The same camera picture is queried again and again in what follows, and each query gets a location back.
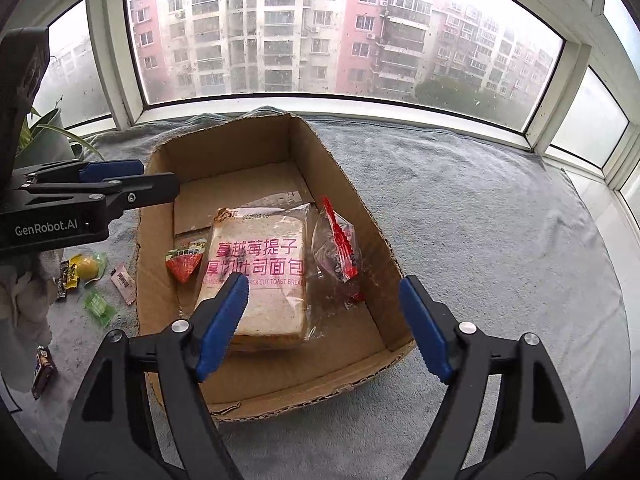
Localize toast bread packet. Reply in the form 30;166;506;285
192;202;321;351

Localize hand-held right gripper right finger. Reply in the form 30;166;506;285
398;275;586;480

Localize grey blanket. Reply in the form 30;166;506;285
0;107;631;480

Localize green candy packet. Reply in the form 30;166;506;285
82;287;117;328

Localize white framed window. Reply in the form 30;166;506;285
0;0;640;196

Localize potted green plant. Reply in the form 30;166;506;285
15;97;103;171

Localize yellow snack packet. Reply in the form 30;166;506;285
67;252;108;288

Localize brown snack packet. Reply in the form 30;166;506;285
31;345;57;401

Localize person's left hand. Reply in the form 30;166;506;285
0;250;57;393

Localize brown cardboard box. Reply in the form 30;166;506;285
136;112;417;423

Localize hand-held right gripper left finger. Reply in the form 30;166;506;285
57;274;251;480

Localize pink snack packet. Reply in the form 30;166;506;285
110;263;137;306

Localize red triangular snack packet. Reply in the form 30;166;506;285
165;238;208;284

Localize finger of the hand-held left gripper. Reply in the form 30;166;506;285
25;172;181;207
22;159;146;186

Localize black orange snack packet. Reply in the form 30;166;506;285
54;260;76;302

